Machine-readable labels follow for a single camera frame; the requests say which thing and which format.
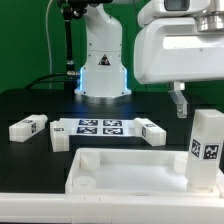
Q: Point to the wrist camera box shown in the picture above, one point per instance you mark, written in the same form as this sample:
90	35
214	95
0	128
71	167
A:
170	8

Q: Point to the white front fence bar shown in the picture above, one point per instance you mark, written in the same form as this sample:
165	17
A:
88	209

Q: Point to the white desk top tray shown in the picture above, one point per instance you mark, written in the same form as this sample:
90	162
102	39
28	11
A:
135	172

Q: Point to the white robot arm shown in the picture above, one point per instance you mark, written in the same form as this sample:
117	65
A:
103	77

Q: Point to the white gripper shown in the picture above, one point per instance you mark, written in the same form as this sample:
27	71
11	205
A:
172	50

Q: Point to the white sheet with markers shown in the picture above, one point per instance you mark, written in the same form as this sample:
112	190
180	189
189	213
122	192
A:
99	127

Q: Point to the black camera stand pole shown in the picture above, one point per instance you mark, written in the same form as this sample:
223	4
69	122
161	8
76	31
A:
71	9

